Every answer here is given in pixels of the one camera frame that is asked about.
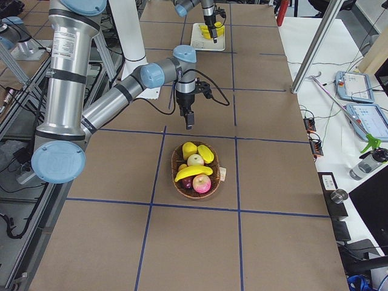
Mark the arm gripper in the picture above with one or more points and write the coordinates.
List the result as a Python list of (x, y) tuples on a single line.
[(185, 101), (209, 20)]

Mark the worn yellow banana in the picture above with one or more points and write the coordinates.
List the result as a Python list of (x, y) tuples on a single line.
[(220, 28)]

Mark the small yellow banana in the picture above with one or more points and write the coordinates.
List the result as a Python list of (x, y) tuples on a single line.
[(193, 171)]

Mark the brown wicker basket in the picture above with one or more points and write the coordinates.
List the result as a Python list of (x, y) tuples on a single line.
[(178, 163)]

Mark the white bear tray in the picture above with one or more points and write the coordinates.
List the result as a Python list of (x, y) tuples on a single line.
[(200, 43)]

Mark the yellow lemon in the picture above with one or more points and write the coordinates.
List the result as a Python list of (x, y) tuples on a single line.
[(188, 149)]

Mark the yellow starfruit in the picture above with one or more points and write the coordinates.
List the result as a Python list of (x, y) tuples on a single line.
[(205, 153)]

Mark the pink peach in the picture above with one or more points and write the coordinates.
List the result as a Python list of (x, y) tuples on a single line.
[(195, 160)]

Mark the paper price tag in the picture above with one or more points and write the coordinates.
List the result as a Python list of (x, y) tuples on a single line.
[(223, 172)]

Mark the dark red plum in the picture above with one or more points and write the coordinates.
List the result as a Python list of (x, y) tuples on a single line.
[(187, 182)]

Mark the red apple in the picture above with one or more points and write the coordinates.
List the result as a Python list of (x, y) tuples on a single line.
[(201, 183)]

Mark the red cylinder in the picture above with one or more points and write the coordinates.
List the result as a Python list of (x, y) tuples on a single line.
[(283, 5)]

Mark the orange black adapter far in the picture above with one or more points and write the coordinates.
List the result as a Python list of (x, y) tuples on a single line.
[(309, 124)]

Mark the orange black adapter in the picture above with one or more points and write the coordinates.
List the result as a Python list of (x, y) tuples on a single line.
[(316, 147), (309, 124)]

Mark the orange black adapter near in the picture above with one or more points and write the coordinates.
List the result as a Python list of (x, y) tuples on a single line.
[(316, 147)]

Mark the blue teach pendant far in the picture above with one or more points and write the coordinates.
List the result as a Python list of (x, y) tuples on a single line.
[(354, 87)]

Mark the blue teach pendant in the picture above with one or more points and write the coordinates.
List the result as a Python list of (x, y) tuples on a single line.
[(371, 117), (354, 87)]

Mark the small steel cup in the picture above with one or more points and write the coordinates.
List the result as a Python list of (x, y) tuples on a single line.
[(338, 196)]

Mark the blue teach pendant near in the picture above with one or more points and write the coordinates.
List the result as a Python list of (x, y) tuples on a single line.
[(371, 117)]

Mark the grabber reaching tool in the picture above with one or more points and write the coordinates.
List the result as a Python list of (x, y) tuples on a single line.
[(372, 142)]

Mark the clear water bottle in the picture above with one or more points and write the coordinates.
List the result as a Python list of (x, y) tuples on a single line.
[(370, 161)]

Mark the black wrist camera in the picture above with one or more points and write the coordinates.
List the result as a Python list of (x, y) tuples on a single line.
[(204, 88), (221, 12)]

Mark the aluminium frame post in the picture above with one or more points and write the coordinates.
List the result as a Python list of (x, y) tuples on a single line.
[(330, 15)]

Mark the aluminium side frame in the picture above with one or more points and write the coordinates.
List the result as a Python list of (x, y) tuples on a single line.
[(29, 212)]

